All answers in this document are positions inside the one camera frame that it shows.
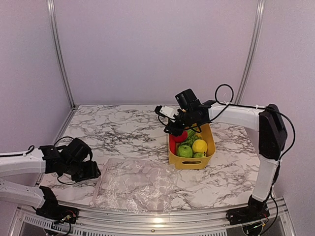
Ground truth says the clear zip top bag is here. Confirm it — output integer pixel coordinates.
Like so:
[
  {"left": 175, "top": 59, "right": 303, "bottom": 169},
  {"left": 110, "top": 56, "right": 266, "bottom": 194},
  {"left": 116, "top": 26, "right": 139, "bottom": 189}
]
[{"left": 90, "top": 158, "right": 178, "bottom": 213}]

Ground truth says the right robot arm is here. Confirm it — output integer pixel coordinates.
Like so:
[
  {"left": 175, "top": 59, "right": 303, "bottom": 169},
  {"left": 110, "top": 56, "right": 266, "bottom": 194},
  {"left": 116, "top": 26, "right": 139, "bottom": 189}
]
[{"left": 155, "top": 100, "right": 287, "bottom": 220}]

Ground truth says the green pear toy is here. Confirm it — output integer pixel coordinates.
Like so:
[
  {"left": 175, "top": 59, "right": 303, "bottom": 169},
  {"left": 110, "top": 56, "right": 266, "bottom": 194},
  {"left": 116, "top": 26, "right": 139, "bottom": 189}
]
[{"left": 193, "top": 152, "right": 207, "bottom": 158}]

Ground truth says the aluminium front rail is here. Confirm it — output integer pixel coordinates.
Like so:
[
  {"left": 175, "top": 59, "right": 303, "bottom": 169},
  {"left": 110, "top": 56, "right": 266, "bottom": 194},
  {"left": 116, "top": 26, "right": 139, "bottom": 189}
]
[{"left": 9, "top": 197, "right": 297, "bottom": 236}]

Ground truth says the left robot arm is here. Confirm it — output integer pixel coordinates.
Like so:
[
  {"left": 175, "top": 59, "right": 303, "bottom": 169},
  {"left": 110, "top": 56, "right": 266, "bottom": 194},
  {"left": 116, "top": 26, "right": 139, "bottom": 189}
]
[{"left": 0, "top": 138, "right": 101, "bottom": 219}]

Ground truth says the aluminium frame post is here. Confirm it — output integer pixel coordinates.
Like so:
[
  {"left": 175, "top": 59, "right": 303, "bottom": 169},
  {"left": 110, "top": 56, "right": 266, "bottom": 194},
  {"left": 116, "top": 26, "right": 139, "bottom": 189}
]
[
  {"left": 235, "top": 0, "right": 266, "bottom": 104},
  {"left": 47, "top": 0, "right": 76, "bottom": 110}
]

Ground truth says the yellow lemon toy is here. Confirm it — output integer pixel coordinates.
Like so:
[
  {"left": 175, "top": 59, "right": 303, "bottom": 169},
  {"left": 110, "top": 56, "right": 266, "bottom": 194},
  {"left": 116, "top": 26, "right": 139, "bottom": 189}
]
[{"left": 192, "top": 139, "right": 208, "bottom": 153}]

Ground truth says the green grapes toy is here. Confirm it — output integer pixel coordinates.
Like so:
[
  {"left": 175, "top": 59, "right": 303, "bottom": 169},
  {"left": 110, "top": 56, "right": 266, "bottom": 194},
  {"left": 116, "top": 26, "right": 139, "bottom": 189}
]
[{"left": 180, "top": 135, "right": 200, "bottom": 147}]

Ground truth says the yellow plastic basket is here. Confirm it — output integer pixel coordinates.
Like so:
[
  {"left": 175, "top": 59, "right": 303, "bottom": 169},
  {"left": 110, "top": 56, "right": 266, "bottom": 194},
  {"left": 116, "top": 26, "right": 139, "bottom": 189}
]
[{"left": 168, "top": 124, "right": 216, "bottom": 170}]

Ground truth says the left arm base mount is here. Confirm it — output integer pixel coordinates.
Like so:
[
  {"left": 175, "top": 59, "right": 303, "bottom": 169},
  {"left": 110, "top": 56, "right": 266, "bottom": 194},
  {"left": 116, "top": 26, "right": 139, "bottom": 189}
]
[{"left": 35, "top": 205, "right": 79, "bottom": 224}]

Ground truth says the left aluminium frame post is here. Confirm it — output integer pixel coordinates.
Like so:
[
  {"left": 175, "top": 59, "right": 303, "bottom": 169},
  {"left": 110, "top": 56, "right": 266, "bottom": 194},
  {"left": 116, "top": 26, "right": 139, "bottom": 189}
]
[{"left": 47, "top": 0, "right": 76, "bottom": 110}]

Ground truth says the green bitter gourd toy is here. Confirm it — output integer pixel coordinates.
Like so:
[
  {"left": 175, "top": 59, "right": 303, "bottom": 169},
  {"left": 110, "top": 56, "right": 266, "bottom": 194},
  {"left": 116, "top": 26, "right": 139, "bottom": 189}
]
[{"left": 187, "top": 129, "right": 200, "bottom": 140}]

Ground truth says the green apple toy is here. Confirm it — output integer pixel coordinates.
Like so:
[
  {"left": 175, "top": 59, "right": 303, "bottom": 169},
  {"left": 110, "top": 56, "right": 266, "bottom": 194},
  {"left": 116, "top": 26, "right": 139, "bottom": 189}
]
[{"left": 177, "top": 145, "right": 193, "bottom": 158}]

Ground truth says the orange carrot toy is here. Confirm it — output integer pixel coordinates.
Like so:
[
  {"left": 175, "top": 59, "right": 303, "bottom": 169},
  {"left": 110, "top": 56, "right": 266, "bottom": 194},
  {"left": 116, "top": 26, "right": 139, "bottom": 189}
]
[{"left": 169, "top": 135, "right": 177, "bottom": 155}]

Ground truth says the red apple toy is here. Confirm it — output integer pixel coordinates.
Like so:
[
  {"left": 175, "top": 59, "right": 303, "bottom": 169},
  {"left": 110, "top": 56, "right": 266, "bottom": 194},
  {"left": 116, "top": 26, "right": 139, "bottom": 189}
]
[{"left": 172, "top": 131, "right": 188, "bottom": 143}]

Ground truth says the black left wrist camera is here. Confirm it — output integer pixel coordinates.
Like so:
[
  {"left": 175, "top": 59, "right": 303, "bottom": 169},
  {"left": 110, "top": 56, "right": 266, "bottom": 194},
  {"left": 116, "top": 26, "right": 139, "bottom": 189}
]
[{"left": 67, "top": 138, "right": 93, "bottom": 163}]

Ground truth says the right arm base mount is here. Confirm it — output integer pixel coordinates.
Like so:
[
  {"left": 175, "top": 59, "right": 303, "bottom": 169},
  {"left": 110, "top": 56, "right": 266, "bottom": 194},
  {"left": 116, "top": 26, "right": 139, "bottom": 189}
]
[{"left": 225, "top": 206, "right": 270, "bottom": 225}]

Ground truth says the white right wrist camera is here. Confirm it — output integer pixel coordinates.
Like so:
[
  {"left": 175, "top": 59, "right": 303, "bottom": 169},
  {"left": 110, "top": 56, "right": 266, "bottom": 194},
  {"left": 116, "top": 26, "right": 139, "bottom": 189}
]
[{"left": 155, "top": 105, "right": 179, "bottom": 122}]

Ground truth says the right aluminium frame post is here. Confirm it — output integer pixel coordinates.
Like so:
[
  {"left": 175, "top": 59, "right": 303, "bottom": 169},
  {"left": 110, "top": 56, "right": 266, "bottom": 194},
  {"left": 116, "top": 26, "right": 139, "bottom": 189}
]
[{"left": 235, "top": 0, "right": 266, "bottom": 104}]

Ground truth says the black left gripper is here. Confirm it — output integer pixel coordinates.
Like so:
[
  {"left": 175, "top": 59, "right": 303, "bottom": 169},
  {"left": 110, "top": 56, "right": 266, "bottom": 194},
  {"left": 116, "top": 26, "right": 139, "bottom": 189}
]
[{"left": 64, "top": 160, "right": 101, "bottom": 182}]

